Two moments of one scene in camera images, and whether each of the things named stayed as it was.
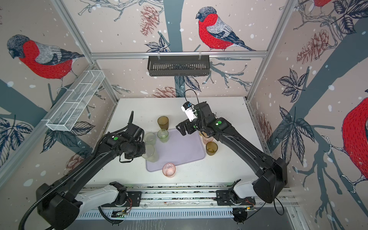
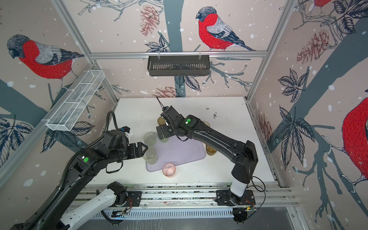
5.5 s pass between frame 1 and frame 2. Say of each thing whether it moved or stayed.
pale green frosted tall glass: stayed
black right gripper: moved
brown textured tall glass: stayed
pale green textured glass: stayed
